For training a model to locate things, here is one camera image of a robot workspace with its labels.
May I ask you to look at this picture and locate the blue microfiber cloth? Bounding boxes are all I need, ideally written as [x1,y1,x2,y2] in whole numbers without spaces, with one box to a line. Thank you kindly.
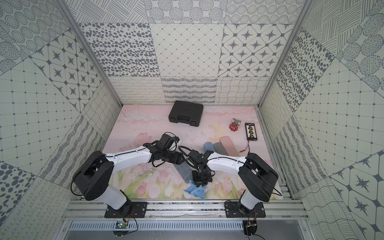
[184,180,206,200]

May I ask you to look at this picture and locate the dark grey eyeglass case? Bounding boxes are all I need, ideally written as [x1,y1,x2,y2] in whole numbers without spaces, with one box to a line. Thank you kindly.
[174,162,193,183]

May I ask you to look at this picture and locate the blue eyeglass case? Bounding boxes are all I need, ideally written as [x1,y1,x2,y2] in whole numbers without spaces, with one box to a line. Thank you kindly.
[204,142,216,152]

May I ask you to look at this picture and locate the grey felt eyeglass case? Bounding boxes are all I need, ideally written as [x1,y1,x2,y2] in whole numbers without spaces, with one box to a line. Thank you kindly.
[214,142,228,156]

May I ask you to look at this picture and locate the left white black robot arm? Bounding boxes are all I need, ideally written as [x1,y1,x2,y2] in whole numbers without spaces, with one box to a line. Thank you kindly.
[72,139,185,212]

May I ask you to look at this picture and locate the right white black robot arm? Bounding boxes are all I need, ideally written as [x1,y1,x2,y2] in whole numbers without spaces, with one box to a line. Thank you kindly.
[186,150,279,212]

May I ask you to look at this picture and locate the black plastic tool case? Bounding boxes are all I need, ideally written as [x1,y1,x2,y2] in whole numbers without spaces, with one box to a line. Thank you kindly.
[169,101,204,127]

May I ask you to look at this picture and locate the red valve handwheel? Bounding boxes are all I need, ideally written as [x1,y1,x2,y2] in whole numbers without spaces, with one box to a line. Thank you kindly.
[229,123,238,132]

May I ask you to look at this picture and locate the black box with brass parts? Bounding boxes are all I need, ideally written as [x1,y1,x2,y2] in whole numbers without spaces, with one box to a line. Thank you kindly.
[245,123,258,141]

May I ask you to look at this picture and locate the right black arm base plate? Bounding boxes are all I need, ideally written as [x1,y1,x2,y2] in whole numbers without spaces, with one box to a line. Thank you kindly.
[224,200,266,219]

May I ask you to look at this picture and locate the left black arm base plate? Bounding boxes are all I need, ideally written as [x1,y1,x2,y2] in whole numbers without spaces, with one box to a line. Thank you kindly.
[104,202,148,219]

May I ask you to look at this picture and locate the white slotted cable duct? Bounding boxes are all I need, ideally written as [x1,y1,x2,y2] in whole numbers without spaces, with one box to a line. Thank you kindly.
[69,220,243,231]

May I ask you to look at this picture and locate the aluminium mounting rail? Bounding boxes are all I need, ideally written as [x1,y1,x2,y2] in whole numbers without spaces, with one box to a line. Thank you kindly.
[62,199,309,221]

